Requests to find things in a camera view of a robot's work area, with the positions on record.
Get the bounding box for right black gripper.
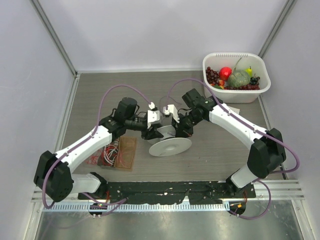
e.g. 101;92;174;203
171;110;204;141

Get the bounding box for white plastic cable spool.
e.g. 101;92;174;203
148;125;192;157

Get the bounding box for thin purple wire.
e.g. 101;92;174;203
159;93;183;126

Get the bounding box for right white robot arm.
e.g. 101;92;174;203
163;88;287;198

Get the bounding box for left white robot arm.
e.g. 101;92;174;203
33;97;162;203

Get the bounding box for blue white razor box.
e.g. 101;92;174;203
230;107;240;114

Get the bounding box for dark red grape bunch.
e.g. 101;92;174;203
205;66;220;85

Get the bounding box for red apple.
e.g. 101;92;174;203
219;66;232;81

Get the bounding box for white plastic basket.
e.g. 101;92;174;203
202;52;271;104

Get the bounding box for green netted melon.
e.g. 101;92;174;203
227;70;251;88

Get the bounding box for red grapes front row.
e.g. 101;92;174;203
224;84;260;91

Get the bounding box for black grape bunch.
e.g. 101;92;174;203
250;75;260;86

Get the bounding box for yellow pear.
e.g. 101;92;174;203
245;66;253;77

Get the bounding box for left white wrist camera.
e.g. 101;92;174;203
146;102;161;130

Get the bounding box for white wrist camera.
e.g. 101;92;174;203
163;104;180;123
146;102;161;130

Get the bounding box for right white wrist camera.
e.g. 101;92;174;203
163;104;180;123

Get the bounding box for dark tray white wires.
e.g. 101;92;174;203
96;139;121;169

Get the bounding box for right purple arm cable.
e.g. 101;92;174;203
165;77;301;221

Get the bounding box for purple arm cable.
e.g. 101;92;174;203
165;77;301;221
41;84;155;216

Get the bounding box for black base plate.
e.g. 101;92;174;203
90;181;256;205

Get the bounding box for clear tray red wires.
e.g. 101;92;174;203
84;153;102;166

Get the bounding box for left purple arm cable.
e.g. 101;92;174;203
41;84;155;216

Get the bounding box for slotted cable duct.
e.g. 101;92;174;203
42;201;230;213

